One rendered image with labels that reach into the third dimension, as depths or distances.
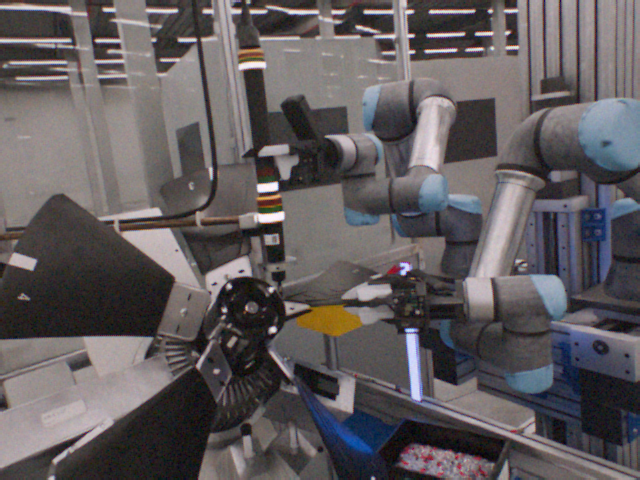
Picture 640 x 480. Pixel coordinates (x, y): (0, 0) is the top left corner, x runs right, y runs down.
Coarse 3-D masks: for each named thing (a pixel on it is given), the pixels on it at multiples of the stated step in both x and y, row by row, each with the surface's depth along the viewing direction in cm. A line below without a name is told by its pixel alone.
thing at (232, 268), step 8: (224, 264) 97; (232, 264) 96; (240, 264) 95; (248, 264) 95; (208, 272) 97; (216, 272) 97; (224, 272) 96; (232, 272) 95; (248, 272) 94; (208, 280) 97; (216, 280) 96; (224, 280) 95; (208, 288) 96; (216, 288) 95
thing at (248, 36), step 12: (240, 12) 87; (252, 24) 88; (240, 36) 87; (252, 36) 87; (240, 48) 89; (252, 48) 90; (264, 228) 93; (276, 228) 92; (264, 240) 93; (276, 240) 92; (276, 252) 93; (276, 276) 94
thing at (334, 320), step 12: (312, 312) 141; (324, 312) 137; (336, 312) 135; (348, 312) 138; (300, 324) 146; (312, 324) 142; (324, 324) 138; (336, 324) 135; (348, 324) 138; (360, 324) 141
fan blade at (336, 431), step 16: (304, 384) 90; (304, 400) 82; (320, 416) 83; (320, 432) 79; (336, 432) 84; (352, 432) 94; (336, 448) 80; (352, 448) 86; (368, 448) 94; (336, 464) 77; (352, 464) 81; (368, 464) 87; (384, 464) 93
